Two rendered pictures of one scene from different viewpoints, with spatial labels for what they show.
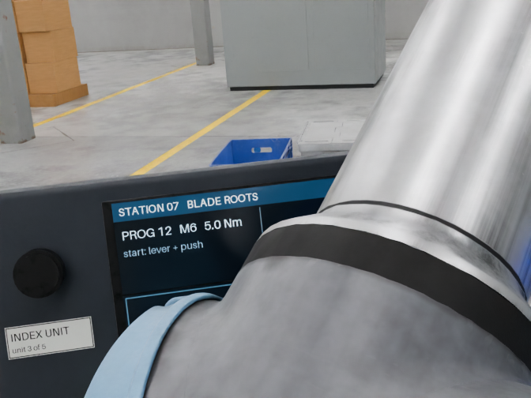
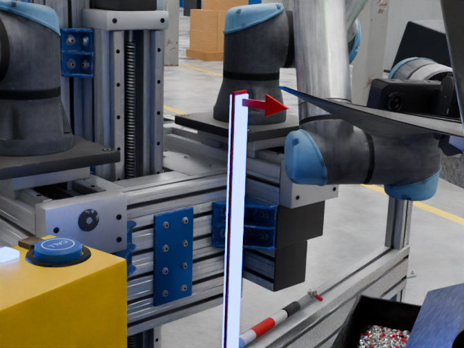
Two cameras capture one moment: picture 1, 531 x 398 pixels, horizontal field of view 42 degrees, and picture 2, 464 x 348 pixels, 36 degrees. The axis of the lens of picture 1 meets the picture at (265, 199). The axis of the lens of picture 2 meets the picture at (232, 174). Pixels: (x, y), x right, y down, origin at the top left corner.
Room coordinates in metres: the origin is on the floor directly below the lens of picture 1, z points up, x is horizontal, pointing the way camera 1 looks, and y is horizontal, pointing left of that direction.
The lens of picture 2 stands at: (1.08, -1.22, 1.30)
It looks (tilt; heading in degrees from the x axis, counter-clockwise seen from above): 15 degrees down; 133
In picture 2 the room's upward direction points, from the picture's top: 2 degrees clockwise
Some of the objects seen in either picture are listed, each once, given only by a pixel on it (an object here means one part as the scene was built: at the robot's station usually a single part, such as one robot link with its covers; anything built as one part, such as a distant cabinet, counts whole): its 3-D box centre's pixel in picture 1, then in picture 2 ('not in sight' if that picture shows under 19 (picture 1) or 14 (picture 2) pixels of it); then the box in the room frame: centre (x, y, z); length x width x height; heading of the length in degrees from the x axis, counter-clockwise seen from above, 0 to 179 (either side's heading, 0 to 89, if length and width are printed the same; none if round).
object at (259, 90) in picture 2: not in sight; (250, 94); (0.10, -0.12, 1.09); 0.15 x 0.15 x 0.10
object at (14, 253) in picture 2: not in sight; (4, 254); (0.55, -0.93, 1.08); 0.02 x 0.02 x 0.01; 8
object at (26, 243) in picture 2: not in sight; (32, 243); (0.54, -0.90, 1.08); 0.02 x 0.02 x 0.01; 8
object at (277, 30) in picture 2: not in sight; (256, 36); (0.10, -0.11, 1.20); 0.13 x 0.12 x 0.14; 53
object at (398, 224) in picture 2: not in sight; (400, 193); (0.46, -0.12, 0.96); 0.03 x 0.03 x 0.20; 8
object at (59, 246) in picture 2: not in sight; (58, 251); (0.57, -0.89, 1.08); 0.04 x 0.04 x 0.02
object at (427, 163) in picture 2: not in sight; (402, 158); (0.58, -0.33, 1.07); 0.11 x 0.08 x 0.11; 53
